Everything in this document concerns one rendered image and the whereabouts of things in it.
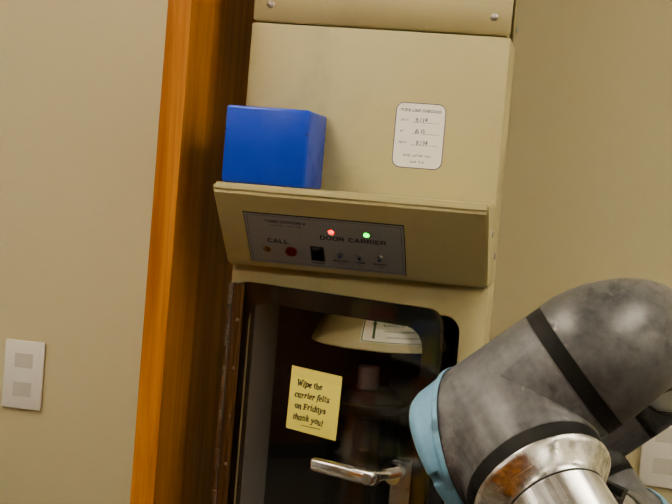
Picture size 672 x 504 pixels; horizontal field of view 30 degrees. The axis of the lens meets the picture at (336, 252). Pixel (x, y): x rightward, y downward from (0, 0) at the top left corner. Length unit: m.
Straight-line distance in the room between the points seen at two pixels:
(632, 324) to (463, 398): 0.14
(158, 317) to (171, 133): 0.22
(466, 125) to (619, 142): 0.47
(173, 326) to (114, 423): 0.60
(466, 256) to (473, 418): 0.49
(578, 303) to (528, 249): 0.95
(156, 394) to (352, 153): 0.38
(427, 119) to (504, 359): 0.58
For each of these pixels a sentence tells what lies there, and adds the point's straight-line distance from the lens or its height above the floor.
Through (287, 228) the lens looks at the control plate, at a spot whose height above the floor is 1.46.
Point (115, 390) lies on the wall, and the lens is 2.11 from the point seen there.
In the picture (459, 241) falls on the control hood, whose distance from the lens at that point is 1.44.
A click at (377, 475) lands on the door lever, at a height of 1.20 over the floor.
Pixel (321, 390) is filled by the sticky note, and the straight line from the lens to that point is 1.48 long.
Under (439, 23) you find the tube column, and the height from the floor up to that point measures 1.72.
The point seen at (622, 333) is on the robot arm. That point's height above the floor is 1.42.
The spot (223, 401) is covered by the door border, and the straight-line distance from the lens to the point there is 1.58.
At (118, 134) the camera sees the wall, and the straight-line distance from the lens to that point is 2.09.
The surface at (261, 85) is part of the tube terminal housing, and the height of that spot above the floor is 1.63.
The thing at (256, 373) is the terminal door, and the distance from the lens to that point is 1.55.
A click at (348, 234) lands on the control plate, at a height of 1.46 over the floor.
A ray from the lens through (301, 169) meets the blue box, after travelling 1.44.
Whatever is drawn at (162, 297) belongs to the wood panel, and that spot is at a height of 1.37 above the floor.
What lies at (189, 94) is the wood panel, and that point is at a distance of 1.52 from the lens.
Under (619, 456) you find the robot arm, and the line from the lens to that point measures 1.41.
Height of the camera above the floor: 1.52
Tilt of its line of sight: 3 degrees down
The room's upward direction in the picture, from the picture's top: 5 degrees clockwise
